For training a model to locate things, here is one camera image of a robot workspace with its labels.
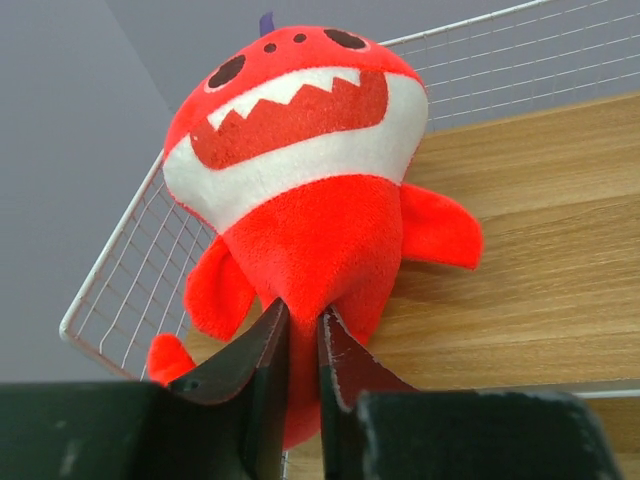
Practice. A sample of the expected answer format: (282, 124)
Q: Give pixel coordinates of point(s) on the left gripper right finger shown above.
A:
(347, 371)

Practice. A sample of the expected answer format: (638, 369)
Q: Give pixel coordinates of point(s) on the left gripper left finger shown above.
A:
(237, 400)

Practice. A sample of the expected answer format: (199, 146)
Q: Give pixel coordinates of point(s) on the red shark plush with face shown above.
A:
(294, 151)

